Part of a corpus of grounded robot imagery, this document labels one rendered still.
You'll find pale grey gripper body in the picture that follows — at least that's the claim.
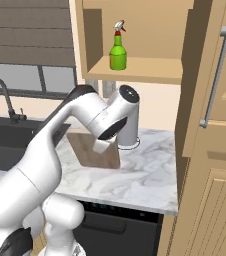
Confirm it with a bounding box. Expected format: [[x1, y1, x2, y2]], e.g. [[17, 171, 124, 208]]
[[93, 138, 115, 155]]

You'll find brown wooden cutting board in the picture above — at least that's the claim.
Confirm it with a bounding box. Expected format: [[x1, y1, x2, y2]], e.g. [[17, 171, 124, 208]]
[[66, 131, 122, 170]]

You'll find green spray bottle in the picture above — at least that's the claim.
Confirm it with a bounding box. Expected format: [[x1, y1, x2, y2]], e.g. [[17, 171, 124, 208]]
[[109, 19, 128, 72]]

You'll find dark sink basin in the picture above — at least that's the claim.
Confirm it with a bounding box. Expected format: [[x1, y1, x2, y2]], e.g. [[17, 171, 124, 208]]
[[0, 115, 72, 172]]

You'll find dark grey sink tap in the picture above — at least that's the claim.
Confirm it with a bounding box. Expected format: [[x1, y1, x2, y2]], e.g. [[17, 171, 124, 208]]
[[0, 77, 28, 125]]

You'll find light wood cabinet door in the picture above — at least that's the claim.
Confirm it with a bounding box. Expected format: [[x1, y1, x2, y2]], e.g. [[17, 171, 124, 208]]
[[181, 0, 226, 158]]

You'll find light wood tall cabinet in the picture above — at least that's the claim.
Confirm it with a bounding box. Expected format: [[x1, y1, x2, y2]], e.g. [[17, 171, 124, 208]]
[[157, 122, 226, 256]]

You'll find black dishwasher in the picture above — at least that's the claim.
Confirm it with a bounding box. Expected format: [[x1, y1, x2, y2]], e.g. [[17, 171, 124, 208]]
[[72, 199, 165, 256]]

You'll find grey window blind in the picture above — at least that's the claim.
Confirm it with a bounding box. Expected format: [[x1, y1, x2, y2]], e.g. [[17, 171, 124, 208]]
[[0, 0, 77, 68]]

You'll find black dishwasher handle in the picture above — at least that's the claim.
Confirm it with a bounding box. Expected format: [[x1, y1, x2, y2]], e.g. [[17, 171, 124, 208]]
[[80, 219, 128, 235]]

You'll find window with dark frame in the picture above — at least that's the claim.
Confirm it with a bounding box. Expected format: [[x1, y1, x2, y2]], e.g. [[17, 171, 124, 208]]
[[0, 62, 79, 100]]

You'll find light wood wall cabinet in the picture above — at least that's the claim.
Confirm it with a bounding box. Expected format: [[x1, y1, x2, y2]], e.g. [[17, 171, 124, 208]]
[[68, 0, 195, 86]]

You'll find grey bar door handle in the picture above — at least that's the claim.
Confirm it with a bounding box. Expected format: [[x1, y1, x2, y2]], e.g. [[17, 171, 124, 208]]
[[198, 23, 226, 130]]

